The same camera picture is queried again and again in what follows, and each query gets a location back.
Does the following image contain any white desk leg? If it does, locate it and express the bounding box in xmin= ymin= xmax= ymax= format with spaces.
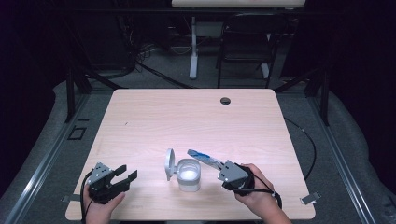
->
xmin=260 ymin=32 xmax=271 ymax=79
xmin=189 ymin=16 xmax=200 ymax=80

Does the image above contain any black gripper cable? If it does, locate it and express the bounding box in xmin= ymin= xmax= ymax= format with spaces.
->
xmin=79 ymin=171 xmax=94 ymax=223
xmin=248 ymin=173 xmax=283 ymax=210

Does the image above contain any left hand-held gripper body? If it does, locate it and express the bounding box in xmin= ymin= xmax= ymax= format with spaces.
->
xmin=86 ymin=161 xmax=131 ymax=205

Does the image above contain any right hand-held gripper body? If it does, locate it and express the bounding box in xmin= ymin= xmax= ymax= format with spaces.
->
xmin=217 ymin=160 xmax=255 ymax=197

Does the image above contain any white background desk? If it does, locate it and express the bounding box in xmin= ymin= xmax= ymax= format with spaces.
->
xmin=171 ymin=0 xmax=307 ymax=8

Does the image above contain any black square floor frame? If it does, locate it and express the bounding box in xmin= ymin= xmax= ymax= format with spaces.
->
xmin=66 ymin=125 xmax=88 ymax=141

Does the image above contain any thick black floor cable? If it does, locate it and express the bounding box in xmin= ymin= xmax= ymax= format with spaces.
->
xmin=134 ymin=61 xmax=195 ymax=90

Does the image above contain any aluminium floor rail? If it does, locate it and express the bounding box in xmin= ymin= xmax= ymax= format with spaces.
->
xmin=306 ymin=96 xmax=379 ymax=224
xmin=2 ymin=92 xmax=92 ymax=224

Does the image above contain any blue and white pouch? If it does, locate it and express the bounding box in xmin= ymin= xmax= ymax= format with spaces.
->
xmin=187 ymin=148 xmax=225 ymax=172

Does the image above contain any thin black floor cable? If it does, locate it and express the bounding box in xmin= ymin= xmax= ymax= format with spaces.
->
xmin=283 ymin=117 xmax=318 ymax=181

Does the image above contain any black folding chair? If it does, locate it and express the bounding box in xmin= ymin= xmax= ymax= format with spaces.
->
xmin=216 ymin=12 xmax=290 ymax=90

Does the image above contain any person's left hand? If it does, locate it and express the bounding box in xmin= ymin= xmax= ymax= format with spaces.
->
xmin=82 ymin=186 xmax=126 ymax=224

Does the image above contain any black metal frame post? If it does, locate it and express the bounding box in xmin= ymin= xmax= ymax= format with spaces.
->
xmin=64 ymin=66 xmax=76 ymax=123
xmin=319 ymin=69 xmax=332 ymax=127

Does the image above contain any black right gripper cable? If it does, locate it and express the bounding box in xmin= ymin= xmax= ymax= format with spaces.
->
xmin=248 ymin=173 xmax=283 ymax=210

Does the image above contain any person's right hand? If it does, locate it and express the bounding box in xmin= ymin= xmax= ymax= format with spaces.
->
xmin=233 ymin=162 xmax=276 ymax=217

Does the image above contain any grey tape strip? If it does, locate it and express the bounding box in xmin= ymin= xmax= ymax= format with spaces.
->
xmin=61 ymin=193 xmax=83 ymax=203
xmin=300 ymin=191 xmax=322 ymax=206

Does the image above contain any clear jar with grey lid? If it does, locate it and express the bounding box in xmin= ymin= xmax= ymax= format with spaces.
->
xmin=164 ymin=147 xmax=202 ymax=193

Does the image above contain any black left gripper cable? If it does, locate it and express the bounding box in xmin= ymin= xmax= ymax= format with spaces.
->
xmin=79 ymin=171 xmax=94 ymax=223

